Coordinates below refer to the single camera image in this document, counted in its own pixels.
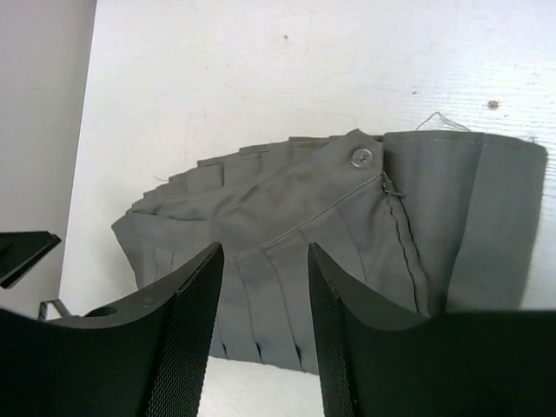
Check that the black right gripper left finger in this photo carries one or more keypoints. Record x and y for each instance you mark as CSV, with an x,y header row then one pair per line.
x,y
143,355

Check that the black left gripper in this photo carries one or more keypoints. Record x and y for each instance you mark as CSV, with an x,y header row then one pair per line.
x,y
20,252

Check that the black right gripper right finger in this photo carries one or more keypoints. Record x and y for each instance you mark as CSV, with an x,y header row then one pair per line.
x,y
376,358

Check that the grey pleated skirt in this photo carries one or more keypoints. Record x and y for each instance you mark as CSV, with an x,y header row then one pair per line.
x,y
432,220

